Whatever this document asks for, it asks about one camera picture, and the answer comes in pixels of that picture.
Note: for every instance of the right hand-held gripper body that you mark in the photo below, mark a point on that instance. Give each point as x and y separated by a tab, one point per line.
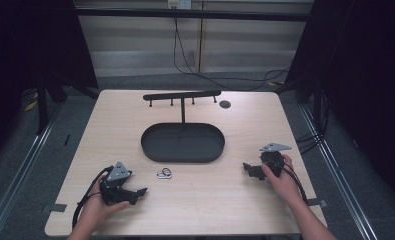
274	156

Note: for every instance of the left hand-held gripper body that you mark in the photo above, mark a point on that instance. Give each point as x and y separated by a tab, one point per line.
113	188

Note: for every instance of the person's right hand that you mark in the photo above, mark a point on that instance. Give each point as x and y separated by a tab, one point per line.
283	185

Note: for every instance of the person's left hand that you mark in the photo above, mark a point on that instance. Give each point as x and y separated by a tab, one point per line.
96	210

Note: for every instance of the grey tape strip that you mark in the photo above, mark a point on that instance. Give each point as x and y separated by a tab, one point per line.
317	202
55	208

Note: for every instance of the black hook rack with tray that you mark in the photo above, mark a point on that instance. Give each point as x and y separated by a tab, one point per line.
183	143

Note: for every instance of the small black floor strip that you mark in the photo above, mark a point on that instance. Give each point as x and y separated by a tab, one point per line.
67	140

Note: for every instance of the black round table grommet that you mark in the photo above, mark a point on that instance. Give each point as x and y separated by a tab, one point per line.
225	104

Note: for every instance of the black metal stand leg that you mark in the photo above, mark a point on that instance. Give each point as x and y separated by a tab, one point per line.
42	106

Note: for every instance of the black curtain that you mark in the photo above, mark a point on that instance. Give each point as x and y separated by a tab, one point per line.
358	83
28	50

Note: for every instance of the metal floor rail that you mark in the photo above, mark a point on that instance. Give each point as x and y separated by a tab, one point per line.
16	176
338	173

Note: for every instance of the black horizontal frame bar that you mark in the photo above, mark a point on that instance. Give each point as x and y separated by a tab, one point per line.
191	14

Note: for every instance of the white wall socket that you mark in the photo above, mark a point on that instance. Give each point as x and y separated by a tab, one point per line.
179	4

